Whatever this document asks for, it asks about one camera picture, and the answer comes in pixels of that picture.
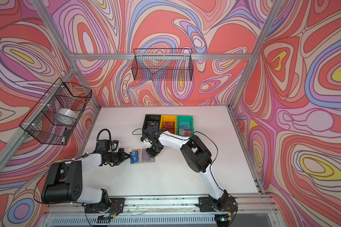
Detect blue VIP credit card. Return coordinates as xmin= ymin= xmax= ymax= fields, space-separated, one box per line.
xmin=130 ymin=150 xmax=140 ymax=164

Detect tan leather card holder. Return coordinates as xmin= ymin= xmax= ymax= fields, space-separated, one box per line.
xmin=130 ymin=148 xmax=155 ymax=164

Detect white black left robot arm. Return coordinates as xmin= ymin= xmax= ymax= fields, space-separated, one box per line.
xmin=41 ymin=148 xmax=131 ymax=207

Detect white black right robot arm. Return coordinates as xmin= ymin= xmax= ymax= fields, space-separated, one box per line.
xmin=141 ymin=128 xmax=229 ymax=210

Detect red cards in yellow bin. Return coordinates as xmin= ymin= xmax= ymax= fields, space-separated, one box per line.
xmin=163 ymin=121 xmax=176 ymax=134

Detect black plastic bin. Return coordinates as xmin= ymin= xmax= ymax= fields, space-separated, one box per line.
xmin=143 ymin=114 xmax=162 ymax=131

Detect yellow plastic bin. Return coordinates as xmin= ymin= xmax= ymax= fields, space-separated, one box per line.
xmin=160 ymin=115 xmax=177 ymax=134

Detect green plastic bin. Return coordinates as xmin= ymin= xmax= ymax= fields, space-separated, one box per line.
xmin=176 ymin=115 xmax=194 ymax=137

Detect white roll in basket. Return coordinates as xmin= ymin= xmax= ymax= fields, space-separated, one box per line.
xmin=55 ymin=108 xmax=78 ymax=126

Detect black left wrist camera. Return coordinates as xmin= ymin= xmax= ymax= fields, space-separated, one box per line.
xmin=95 ymin=140 xmax=111 ymax=153

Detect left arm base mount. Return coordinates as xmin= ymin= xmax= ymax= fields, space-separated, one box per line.
xmin=84 ymin=197 xmax=126 ymax=215

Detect black wire basket left wall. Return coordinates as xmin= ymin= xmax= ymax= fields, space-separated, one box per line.
xmin=20 ymin=79 xmax=92 ymax=146

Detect black wire basket wall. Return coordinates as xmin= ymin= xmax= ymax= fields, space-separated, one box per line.
xmin=20 ymin=79 xmax=92 ymax=146
xmin=131 ymin=48 xmax=194 ymax=81

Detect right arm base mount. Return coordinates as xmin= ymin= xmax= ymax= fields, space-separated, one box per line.
xmin=195 ymin=196 xmax=238 ymax=213

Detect black wire basket back wall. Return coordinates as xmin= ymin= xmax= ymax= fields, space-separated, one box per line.
xmin=131 ymin=48 xmax=194 ymax=81

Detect front aluminium rail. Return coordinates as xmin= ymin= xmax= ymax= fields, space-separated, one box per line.
xmin=44 ymin=194 xmax=280 ymax=217

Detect aluminium frame post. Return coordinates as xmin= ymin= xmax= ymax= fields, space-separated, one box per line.
xmin=228 ymin=0 xmax=285 ymax=110

